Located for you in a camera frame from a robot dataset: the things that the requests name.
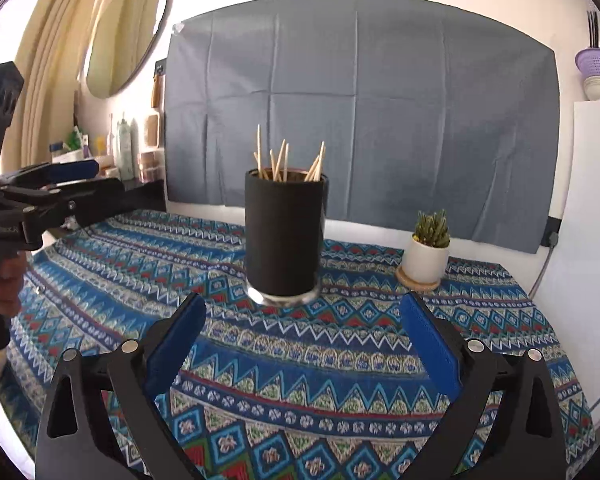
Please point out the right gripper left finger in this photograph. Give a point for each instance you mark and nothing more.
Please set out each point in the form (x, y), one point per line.
(75, 438)

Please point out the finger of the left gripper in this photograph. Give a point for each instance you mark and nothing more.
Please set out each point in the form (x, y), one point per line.
(40, 175)
(54, 205)

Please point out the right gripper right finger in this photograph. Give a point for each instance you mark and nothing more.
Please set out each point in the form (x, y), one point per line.
(526, 440)

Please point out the wooden chopstick two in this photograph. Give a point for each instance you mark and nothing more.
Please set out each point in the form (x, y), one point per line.
(279, 158)

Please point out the wooden chopstick four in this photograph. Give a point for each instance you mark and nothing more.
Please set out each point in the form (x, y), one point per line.
(285, 162)

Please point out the wooden chopstick seven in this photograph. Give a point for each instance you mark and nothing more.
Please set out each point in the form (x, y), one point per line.
(262, 174)

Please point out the wooden chopstick one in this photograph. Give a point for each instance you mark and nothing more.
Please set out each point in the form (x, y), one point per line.
(259, 140)

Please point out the wooden chopstick six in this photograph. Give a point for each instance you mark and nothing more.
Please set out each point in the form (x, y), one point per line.
(273, 162)

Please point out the wooden chopstick three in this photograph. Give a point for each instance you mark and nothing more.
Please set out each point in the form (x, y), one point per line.
(322, 154)

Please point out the wooden chopstick eight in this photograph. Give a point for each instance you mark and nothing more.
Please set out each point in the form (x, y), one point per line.
(316, 169)

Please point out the person's left hand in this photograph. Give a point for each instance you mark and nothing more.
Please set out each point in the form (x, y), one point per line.
(12, 272)

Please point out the beige curtain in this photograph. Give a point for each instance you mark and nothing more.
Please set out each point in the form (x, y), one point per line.
(51, 58)

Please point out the white spray bottle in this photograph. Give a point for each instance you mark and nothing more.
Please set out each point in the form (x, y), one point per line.
(125, 153)

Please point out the patterned blue tablecloth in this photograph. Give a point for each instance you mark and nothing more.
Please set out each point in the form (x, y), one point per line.
(330, 390)

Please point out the small cactus white pot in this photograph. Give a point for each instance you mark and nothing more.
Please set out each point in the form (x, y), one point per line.
(425, 259)

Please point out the black cylindrical utensil holder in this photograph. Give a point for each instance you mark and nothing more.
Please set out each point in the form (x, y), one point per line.
(284, 238)

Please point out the grey cloth backdrop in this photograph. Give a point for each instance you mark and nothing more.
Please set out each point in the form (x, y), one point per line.
(422, 107)

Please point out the purple colander basket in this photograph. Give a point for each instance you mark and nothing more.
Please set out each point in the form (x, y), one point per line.
(588, 62)

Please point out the black chopsticks in basket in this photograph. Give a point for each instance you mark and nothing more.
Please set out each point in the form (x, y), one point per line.
(593, 29)

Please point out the round wall mirror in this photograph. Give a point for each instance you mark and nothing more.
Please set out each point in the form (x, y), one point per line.
(126, 34)

